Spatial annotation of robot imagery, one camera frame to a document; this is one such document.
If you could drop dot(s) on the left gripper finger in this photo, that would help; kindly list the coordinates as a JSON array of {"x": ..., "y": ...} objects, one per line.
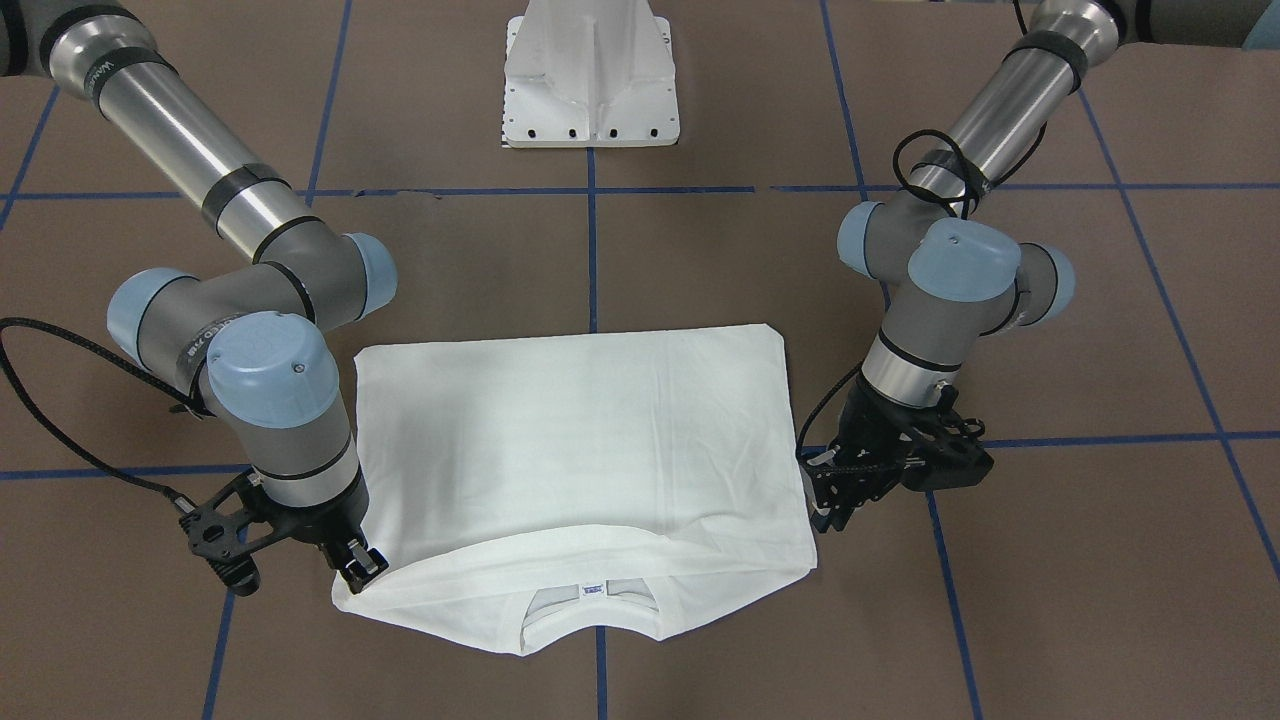
[{"x": 838, "y": 491}]

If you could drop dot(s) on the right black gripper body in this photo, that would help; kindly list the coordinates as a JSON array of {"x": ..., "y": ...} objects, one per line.
[{"x": 318, "y": 520}]

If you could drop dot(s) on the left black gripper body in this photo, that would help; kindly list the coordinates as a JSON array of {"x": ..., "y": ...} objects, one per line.
[{"x": 866, "y": 436}]

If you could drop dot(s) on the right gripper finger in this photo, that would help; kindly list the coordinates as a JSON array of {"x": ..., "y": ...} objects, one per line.
[{"x": 358, "y": 565}]

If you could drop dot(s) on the white long-sleeve printed t-shirt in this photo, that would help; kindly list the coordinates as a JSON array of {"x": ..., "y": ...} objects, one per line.
[{"x": 522, "y": 490}]

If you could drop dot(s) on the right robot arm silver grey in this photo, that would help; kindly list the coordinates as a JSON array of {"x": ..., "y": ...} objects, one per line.
[{"x": 247, "y": 347}]

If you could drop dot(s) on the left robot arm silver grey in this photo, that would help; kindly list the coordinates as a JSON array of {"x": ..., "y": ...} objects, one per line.
[{"x": 957, "y": 280}]

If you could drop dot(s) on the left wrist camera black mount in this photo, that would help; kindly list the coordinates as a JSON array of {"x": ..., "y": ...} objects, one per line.
[{"x": 945, "y": 451}]

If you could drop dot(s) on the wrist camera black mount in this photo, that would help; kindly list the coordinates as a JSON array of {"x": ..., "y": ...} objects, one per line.
[
  {"x": 215, "y": 536},
  {"x": 945, "y": 451}
]

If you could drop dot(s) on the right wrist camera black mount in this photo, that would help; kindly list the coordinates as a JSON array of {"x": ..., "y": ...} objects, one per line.
[{"x": 215, "y": 536}]

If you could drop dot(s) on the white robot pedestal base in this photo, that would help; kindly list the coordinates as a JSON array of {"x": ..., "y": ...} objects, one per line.
[{"x": 589, "y": 75}]

